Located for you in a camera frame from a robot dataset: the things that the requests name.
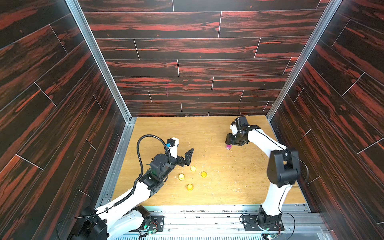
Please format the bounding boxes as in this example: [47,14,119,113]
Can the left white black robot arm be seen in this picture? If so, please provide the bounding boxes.
[68,149,194,240]

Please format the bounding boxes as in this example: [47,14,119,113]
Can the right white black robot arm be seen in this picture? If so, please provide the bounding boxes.
[225,116,301,229]

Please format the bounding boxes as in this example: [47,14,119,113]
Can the yellow paint jar front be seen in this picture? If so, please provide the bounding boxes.
[187,184,194,192]

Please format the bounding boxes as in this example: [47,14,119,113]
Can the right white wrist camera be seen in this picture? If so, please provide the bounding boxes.
[230,124,238,135]

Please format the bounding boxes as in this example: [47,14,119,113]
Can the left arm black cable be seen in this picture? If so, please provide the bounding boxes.
[112,134,167,208]

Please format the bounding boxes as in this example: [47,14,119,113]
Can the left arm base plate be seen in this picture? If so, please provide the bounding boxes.
[131,215,165,234]

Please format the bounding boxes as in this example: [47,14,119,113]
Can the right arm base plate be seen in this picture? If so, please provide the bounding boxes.
[240,214,285,232]

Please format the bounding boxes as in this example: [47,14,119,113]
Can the right aluminium corner post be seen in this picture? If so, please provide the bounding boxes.
[267,0,342,122]

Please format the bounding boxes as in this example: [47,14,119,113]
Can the aluminium corner post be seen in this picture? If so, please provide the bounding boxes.
[267,0,342,122]
[65,0,136,124]

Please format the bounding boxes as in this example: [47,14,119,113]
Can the left aluminium corner post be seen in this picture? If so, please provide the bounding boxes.
[65,0,136,124]

